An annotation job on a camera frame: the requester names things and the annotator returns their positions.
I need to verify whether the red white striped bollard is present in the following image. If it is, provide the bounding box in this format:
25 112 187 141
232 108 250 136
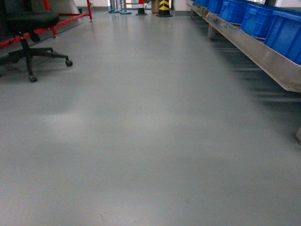
135 0 147 16

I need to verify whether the yellow black striped bollard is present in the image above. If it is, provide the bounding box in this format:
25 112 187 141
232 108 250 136
156 0 172 17

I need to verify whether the blue plastic bin left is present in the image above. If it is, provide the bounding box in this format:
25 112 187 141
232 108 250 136
240 3 276 39

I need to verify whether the blue plastic bin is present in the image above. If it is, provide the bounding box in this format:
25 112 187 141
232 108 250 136
240 3 276 39
264 11 301 65

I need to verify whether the stainless steel roller rack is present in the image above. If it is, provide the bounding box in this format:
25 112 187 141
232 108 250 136
186 0 301 93

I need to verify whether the blue plastic bin right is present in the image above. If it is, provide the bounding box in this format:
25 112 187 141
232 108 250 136
264 11 301 65

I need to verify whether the black office chair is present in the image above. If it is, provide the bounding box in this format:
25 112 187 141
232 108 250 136
0 0 73 83

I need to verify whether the red metal table frame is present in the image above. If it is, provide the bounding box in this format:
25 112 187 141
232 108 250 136
0 0 94 50

